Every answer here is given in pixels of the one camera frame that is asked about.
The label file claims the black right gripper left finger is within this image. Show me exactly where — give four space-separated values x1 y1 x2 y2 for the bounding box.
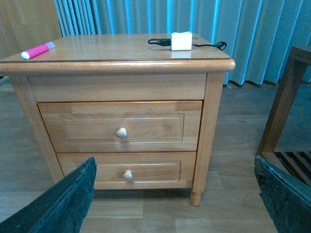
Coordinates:
0 157 97 233

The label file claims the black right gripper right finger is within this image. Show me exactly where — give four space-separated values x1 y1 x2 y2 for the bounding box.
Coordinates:
254 156 311 233

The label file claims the drawer round knob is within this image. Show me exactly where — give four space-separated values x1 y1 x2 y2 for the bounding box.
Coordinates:
116 127 128 139
123 170 133 181

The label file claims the wooden drawer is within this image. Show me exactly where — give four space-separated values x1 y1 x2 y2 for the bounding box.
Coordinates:
57 152 196 189
38 101 202 153

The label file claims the pink marker with clear cap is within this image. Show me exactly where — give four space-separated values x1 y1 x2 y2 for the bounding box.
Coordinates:
20 42 55 60

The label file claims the wooden nightstand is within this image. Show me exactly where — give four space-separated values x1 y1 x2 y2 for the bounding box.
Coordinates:
0 34 235 206

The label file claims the grey blue curtain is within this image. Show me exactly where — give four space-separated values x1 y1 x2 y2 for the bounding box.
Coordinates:
54 0 311 85

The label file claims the white charger adapter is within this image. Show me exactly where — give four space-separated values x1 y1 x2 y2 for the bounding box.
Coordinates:
171 32 192 51

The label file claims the dark wooden furniture frame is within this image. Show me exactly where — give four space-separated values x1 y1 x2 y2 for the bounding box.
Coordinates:
257 46 311 186

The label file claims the black usb cable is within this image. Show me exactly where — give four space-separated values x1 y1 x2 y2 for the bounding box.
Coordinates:
147 38 227 51

